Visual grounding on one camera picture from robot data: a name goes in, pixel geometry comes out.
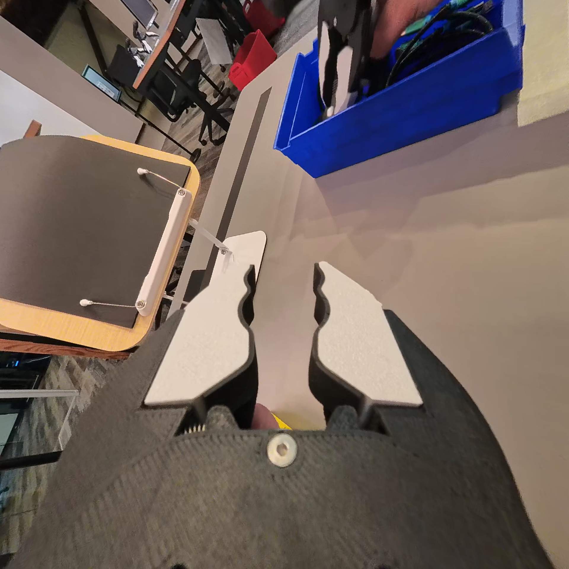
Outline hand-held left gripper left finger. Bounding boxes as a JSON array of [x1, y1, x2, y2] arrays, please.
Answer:
[[143, 264, 259, 408]]

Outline green usb cable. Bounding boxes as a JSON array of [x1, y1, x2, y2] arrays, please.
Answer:
[[399, 0, 495, 45]]

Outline clear acrylic stand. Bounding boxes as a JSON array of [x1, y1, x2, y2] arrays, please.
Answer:
[[0, 388, 81, 450]]

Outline brown wooden desk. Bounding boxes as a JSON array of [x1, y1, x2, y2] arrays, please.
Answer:
[[0, 322, 138, 362]]

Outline wooden book stand white base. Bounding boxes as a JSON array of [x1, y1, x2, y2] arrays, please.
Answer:
[[0, 135, 268, 348]]

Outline red plastic bin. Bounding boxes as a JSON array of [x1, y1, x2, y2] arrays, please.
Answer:
[[228, 30, 278, 92], [242, 0, 286, 28]]

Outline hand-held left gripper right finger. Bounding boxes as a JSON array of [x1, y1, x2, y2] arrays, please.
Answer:
[[308, 261, 424, 409]]

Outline beige office desk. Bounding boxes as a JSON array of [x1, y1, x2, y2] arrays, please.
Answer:
[[44, 0, 196, 130]]

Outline black swivel chair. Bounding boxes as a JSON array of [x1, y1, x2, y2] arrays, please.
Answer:
[[146, 58, 236, 163]]

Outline blue plastic bin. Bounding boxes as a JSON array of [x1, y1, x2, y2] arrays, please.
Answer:
[[273, 0, 526, 179]]

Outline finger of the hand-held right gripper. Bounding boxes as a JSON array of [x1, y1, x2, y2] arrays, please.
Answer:
[[334, 44, 359, 114], [318, 30, 341, 118]]

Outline black cable silver plugs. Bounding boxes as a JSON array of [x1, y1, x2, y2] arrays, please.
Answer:
[[386, 11, 495, 88]]

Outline person's right hand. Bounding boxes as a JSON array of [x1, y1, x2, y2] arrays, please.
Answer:
[[371, 0, 449, 59]]

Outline teal framed tablet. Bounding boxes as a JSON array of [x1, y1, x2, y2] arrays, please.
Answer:
[[83, 64, 122, 101]]

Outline computer monitor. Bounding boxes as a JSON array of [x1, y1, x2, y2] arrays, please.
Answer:
[[121, 0, 159, 29]]

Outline white board panel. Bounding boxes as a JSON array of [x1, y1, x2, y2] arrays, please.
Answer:
[[195, 18, 235, 66]]

